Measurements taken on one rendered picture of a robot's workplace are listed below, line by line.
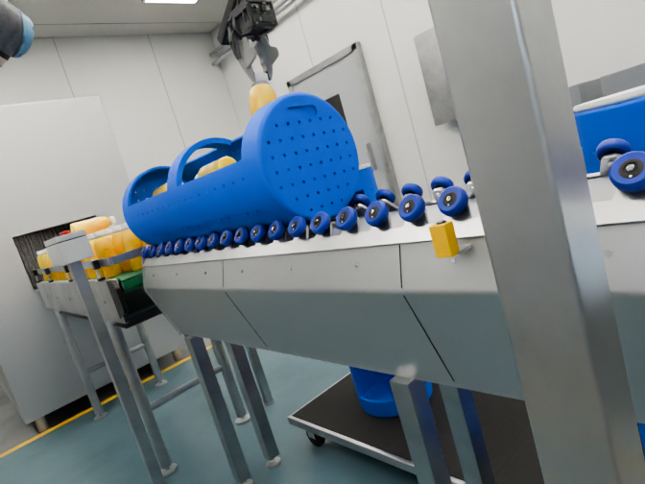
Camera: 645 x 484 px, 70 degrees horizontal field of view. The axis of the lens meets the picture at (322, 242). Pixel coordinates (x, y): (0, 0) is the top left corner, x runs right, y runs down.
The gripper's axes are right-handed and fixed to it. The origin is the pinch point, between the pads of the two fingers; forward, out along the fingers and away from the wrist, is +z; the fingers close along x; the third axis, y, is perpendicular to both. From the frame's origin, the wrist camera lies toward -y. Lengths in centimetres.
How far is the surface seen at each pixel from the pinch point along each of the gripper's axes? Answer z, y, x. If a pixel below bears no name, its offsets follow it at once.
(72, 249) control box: 27, -89, -30
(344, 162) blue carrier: 23.9, 10.9, 8.5
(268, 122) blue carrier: 12.2, 10.8, -9.2
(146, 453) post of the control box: 110, -96, -29
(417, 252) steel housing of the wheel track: 40, 42, -12
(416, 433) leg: 78, 28, -8
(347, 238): 37.4, 26.3, -10.7
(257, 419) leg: 109, -69, 6
